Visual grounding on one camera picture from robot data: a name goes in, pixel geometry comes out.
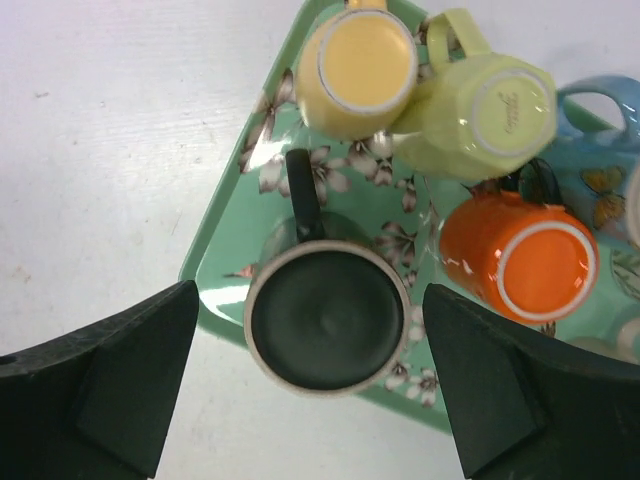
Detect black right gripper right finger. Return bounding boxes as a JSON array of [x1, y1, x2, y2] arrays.
[[423, 284, 639, 479]]

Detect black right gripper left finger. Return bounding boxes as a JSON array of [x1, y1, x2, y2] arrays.
[[1, 280, 199, 479]]

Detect black mug with red interior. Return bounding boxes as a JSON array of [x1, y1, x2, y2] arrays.
[[243, 148, 411, 397]]

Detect cream cat cartoon mug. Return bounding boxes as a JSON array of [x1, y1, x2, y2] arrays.
[[574, 163, 639, 363]]

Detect orange mug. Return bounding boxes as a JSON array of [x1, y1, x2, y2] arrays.
[[438, 159, 600, 325]]

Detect blue butterfly mug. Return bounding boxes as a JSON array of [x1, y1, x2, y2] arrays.
[[543, 75, 639, 250]]

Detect lime green faceted mug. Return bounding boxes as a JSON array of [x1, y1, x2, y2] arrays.
[[389, 8, 557, 182]]

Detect yellow mug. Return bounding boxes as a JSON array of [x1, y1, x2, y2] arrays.
[[294, 1, 419, 141]]

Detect green floral tray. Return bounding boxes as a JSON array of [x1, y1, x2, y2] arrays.
[[179, 0, 640, 436]]

